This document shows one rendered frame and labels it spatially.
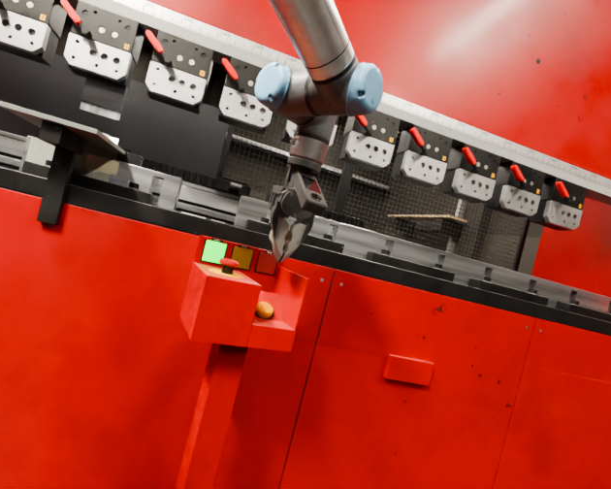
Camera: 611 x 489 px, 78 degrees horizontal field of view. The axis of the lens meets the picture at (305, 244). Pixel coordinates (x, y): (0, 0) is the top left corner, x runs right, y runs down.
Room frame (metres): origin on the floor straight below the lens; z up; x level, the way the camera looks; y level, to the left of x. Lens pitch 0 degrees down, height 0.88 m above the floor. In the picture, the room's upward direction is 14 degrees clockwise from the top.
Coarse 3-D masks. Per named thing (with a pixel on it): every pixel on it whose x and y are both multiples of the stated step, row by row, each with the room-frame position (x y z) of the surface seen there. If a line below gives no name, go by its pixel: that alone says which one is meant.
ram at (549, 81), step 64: (192, 0) 1.03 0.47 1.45; (256, 0) 1.08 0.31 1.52; (384, 0) 1.17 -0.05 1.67; (448, 0) 1.22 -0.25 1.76; (512, 0) 1.28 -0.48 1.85; (576, 0) 1.34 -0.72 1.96; (256, 64) 1.09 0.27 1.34; (384, 64) 1.18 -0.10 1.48; (448, 64) 1.24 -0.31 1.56; (512, 64) 1.30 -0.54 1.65; (576, 64) 1.36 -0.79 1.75; (448, 128) 1.25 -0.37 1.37; (512, 128) 1.31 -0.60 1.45; (576, 128) 1.38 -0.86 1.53
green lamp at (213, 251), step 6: (210, 246) 0.81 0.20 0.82; (216, 246) 0.82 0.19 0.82; (222, 246) 0.82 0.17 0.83; (204, 252) 0.81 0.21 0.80; (210, 252) 0.81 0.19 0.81; (216, 252) 0.82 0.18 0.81; (222, 252) 0.82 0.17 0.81; (204, 258) 0.81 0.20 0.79; (210, 258) 0.81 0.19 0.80; (216, 258) 0.82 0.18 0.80
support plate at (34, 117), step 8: (0, 104) 0.74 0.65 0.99; (8, 104) 0.74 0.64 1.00; (16, 112) 0.76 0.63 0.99; (24, 112) 0.75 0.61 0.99; (32, 112) 0.75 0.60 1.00; (32, 120) 0.83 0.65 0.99; (40, 120) 0.80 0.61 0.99; (48, 120) 0.77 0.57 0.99; (56, 120) 0.76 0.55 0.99; (64, 120) 0.77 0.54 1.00; (72, 128) 0.79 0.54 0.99; (80, 128) 0.78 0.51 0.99; (88, 128) 0.78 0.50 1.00; (80, 136) 0.88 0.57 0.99; (88, 136) 0.85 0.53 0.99; (96, 136) 0.82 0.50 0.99; (104, 136) 0.83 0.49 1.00; (88, 144) 0.99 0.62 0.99; (96, 144) 0.95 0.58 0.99; (104, 144) 0.91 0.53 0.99; (112, 144) 0.90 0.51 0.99; (120, 152) 1.01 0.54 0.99
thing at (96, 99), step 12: (84, 84) 1.01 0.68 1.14; (96, 84) 1.02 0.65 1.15; (108, 84) 1.02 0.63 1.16; (120, 84) 1.03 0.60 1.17; (84, 96) 1.01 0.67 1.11; (96, 96) 1.02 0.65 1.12; (108, 96) 1.03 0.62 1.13; (120, 96) 1.03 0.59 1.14; (84, 108) 1.02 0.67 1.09; (96, 108) 1.03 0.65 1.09; (108, 108) 1.03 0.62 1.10; (120, 108) 1.03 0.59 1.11
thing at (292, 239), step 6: (294, 222) 0.80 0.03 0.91; (294, 228) 0.77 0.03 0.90; (300, 228) 0.77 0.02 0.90; (288, 234) 0.81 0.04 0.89; (294, 234) 0.77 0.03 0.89; (300, 234) 0.77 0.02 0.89; (288, 240) 0.78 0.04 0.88; (294, 240) 0.77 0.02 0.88; (300, 240) 0.78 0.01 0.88; (288, 246) 0.77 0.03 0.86; (294, 246) 0.77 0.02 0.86; (288, 252) 0.77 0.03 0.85; (282, 258) 0.77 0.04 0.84
